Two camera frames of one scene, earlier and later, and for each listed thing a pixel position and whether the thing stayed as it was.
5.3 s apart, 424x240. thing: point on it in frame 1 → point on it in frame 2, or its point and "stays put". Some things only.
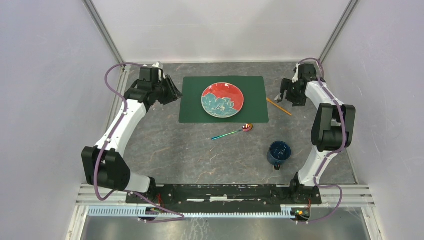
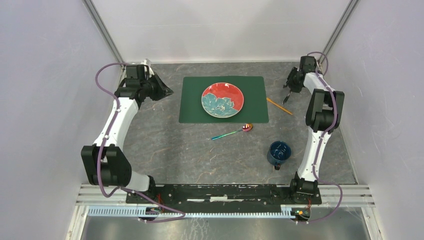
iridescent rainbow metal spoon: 246,127 stays put
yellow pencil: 279,106 stays put
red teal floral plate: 222,100 stays put
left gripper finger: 177,93 → 167,91
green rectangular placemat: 254,110 stays put
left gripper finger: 171,97 → 166,91
